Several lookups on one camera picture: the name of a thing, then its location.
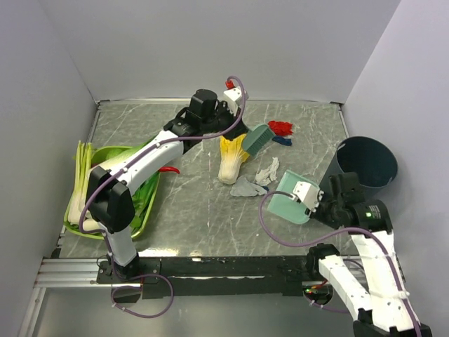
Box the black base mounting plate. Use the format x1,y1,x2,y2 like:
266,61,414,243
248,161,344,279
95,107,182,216
96,255,325,299

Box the dark blue paper scrap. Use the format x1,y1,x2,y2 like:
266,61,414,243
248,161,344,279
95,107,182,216
272,136,293,147

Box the bok choy greens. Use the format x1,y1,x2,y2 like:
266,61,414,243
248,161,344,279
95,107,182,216
130,174,159,230

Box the teal hand brush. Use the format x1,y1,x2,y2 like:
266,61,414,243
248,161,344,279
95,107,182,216
242,124,275,157

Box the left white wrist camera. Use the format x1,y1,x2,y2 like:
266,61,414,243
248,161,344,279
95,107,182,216
223,86,248,115

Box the red paper scrap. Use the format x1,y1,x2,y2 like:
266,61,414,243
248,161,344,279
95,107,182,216
268,120,293,137

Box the green vegetable tray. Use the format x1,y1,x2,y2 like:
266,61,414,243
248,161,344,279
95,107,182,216
63,142,160,239

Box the white paper scrap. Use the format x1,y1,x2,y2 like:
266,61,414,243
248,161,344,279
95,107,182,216
255,157,280,186

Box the red chili pepper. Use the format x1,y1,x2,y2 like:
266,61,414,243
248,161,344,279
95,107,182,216
158,166,180,174

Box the dark blue bin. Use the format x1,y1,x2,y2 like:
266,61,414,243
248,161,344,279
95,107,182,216
319,136,398,199

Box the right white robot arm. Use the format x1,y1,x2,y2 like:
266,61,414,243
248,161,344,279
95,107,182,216
306,173,432,336

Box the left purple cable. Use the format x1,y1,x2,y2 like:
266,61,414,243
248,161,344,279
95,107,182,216
78,74,246,235

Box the green onion stalks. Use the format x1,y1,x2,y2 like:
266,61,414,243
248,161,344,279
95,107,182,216
67,141,93,225

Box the yellow napa cabbage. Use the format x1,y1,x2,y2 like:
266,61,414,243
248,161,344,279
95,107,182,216
218,134,250,185

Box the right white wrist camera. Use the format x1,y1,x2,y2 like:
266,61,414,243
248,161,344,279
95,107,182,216
291,181,324,216

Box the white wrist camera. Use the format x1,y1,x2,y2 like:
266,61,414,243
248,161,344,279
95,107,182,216
291,181,324,216
223,86,248,115

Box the grey paper scrap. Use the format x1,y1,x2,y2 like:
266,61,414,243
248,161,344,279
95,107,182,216
230,176,267,197

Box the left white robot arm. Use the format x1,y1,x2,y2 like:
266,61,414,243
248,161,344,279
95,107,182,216
83,86,247,282

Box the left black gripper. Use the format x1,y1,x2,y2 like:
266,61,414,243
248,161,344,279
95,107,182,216
201,101,248,142

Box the teal dustpan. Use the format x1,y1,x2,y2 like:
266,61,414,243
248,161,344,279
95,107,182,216
267,169,319,225

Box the large lettuce leaf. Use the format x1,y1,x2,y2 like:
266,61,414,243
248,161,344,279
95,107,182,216
91,144,145,170

